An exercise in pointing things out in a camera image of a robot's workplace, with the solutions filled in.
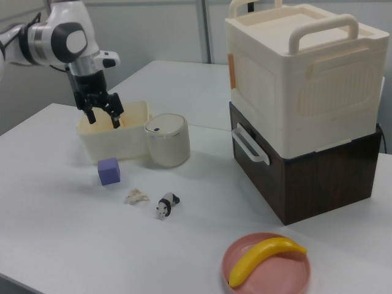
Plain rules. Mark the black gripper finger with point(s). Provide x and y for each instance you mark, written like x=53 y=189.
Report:
x=87 y=107
x=114 y=107

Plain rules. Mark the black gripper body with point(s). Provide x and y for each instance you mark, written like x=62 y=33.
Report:
x=88 y=85

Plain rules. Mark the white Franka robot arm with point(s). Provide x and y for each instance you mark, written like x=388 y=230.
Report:
x=61 y=36

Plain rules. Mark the cream plastic basket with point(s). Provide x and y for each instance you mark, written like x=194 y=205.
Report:
x=113 y=144

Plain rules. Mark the purple cube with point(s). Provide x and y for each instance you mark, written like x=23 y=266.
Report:
x=108 y=173

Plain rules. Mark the cream lidded trash can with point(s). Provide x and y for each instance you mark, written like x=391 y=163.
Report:
x=168 y=150

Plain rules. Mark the small white crumpled figure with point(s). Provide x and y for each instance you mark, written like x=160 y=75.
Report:
x=136 y=197

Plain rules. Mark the toy panda figure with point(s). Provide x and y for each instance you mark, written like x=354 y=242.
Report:
x=165 y=205

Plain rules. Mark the orange tape strip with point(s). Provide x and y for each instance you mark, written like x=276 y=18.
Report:
x=232 y=70

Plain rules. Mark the black pole stand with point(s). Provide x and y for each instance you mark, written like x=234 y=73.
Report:
x=251 y=6

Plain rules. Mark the cream plastic storage box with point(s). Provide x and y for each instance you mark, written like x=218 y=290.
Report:
x=306 y=76

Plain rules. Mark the yellow toy banana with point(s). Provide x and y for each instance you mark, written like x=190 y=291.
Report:
x=260 y=254

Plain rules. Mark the dark brown wooden box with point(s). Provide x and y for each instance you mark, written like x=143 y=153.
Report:
x=321 y=190

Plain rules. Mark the pink plate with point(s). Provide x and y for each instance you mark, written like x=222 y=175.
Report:
x=275 y=275

